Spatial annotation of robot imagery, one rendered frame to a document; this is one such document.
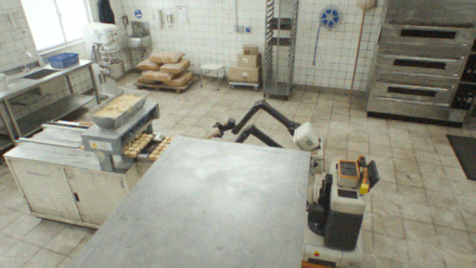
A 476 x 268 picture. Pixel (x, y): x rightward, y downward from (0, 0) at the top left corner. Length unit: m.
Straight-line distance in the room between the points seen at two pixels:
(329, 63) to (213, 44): 2.46
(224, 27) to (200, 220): 6.14
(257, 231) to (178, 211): 0.21
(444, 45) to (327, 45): 2.01
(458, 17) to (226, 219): 4.95
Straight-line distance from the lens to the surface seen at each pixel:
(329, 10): 6.16
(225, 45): 6.84
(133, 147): 2.94
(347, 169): 2.64
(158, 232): 0.79
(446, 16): 5.40
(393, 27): 5.28
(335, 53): 6.41
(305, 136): 2.35
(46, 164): 3.25
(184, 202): 0.85
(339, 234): 2.71
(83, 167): 2.98
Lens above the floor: 2.38
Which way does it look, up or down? 30 degrees down
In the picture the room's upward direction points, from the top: 1 degrees counter-clockwise
